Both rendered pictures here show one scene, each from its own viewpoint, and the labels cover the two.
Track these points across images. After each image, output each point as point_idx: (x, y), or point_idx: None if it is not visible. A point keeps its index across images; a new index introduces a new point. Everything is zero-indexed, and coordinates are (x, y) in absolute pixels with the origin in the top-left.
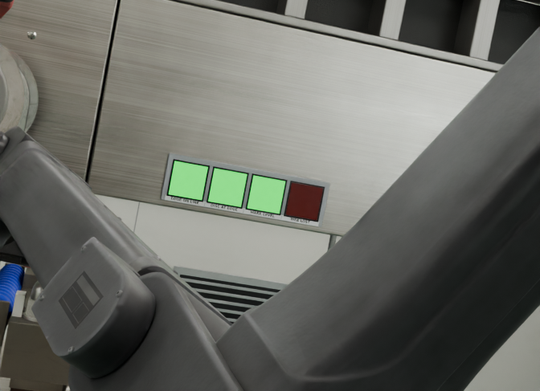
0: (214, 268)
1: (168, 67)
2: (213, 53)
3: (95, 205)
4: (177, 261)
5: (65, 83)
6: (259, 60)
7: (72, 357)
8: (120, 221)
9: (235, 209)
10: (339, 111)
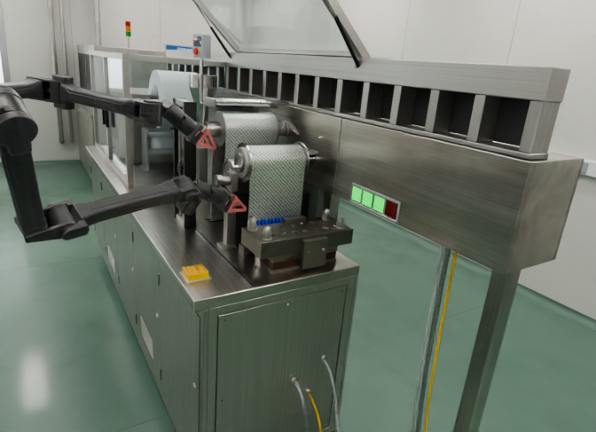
0: None
1: (353, 148)
2: (364, 142)
3: (121, 194)
4: None
5: (329, 154)
6: (379, 145)
7: None
8: (121, 198)
9: (369, 208)
10: (405, 168)
